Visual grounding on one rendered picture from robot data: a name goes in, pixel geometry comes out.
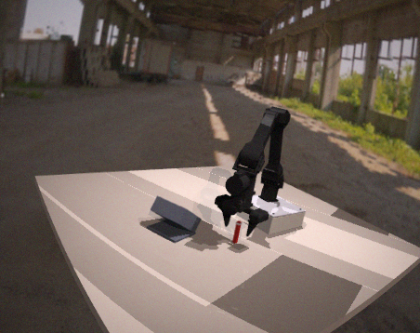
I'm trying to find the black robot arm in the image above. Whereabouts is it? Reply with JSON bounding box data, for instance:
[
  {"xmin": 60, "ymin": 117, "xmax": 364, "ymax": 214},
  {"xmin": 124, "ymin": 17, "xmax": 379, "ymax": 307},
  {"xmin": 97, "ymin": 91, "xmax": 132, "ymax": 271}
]
[{"xmin": 221, "ymin": 107, "xmax": 291, "ymax": 215}]

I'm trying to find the red peg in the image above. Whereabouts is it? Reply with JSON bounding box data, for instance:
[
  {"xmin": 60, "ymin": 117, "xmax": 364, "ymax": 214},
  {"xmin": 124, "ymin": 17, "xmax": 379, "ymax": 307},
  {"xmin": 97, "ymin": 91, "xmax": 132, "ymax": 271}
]
[{"xmin": 232, "ymin": 221, "xmax": 242, "ymax": 244}]

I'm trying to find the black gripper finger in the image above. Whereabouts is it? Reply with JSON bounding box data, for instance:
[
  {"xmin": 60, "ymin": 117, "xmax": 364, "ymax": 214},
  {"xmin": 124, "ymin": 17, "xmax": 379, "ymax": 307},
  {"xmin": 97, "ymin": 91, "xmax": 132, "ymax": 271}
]
[
  {"xmin": 217, "ymin": 206, "xmax": 231, "ymax": 227},
  {"xmin": 246, "ymin": 220, "xmax": 258, "ymax": 236}
]

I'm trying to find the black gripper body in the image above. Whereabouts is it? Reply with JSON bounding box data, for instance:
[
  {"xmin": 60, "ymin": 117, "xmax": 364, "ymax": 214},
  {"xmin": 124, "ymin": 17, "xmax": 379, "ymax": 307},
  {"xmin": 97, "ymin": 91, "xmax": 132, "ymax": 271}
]
[{"xmin": 215, "ymin": 191, "xmax": 269, "ymax": 223}]

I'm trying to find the grey sloped panel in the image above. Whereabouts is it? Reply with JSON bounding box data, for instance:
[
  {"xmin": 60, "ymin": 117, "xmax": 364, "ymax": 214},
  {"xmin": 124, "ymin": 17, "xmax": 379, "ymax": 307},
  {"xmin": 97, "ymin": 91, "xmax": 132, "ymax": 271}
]
[{"xmin": 147, "ymin": 195, "xmax": 201, "ymax": 243}]

